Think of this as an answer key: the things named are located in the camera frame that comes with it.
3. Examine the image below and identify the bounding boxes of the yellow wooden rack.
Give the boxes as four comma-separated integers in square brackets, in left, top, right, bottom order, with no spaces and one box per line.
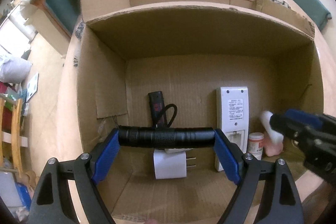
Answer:
[1,93,27,184]

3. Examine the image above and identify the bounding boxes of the white power adapter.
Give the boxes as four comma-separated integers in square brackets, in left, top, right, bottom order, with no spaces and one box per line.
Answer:
[153,148,191,180]

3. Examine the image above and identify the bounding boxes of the beige bed frame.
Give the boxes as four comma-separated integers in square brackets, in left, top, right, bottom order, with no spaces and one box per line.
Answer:
[19,1,71,56]

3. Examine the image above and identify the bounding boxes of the white pill bottle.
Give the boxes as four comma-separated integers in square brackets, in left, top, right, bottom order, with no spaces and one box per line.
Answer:
[247,132,264,160]

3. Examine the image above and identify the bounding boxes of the grey laundry bag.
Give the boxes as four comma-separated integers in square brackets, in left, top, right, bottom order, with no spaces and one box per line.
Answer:
[1,53,32,84]

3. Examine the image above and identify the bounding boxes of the white earbuds case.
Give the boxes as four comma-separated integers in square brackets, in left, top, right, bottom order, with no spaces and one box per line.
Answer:
[260,111,284,145]

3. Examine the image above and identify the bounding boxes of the black flashlight with strap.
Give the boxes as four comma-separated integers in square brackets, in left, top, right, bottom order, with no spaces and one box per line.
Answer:
[117,103,216,149]

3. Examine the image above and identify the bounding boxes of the bathroom scale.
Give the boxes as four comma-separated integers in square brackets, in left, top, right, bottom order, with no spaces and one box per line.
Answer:
[26,73,39,102]

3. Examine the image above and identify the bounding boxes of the brown cardboard box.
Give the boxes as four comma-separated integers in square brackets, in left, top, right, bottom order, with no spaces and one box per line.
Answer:
[76,0,325,221]

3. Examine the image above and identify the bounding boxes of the white remote control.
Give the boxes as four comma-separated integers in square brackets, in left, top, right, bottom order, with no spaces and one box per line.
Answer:
[213,86,250,172]

